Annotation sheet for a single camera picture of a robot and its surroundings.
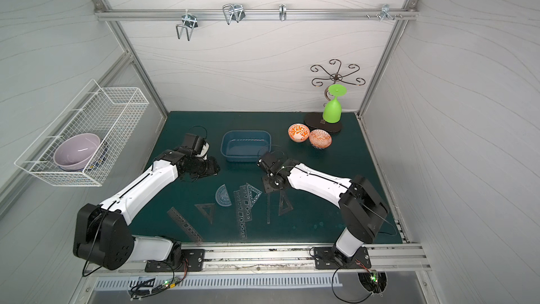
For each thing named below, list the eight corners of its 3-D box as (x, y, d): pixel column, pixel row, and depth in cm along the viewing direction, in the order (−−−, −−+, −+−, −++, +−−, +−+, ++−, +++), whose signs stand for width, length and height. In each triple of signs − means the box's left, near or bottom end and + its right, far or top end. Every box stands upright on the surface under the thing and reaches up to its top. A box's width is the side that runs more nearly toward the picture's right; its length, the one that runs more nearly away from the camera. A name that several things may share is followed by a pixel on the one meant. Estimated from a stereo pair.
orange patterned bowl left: (288, 143, 110) (289, 136, 106) (287, 130, 116) (288, 123, 112) (309, 143, 110) (310, 136, 106) (307, 130, 116) (308, 123, 112)
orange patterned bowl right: (318, 155, 106) (320, 148, 102) (304, 141, 112) (305, 134, 107) (333, 145, 110) (335, 139, 106) (319, 132, 116) (320, 125, 112)
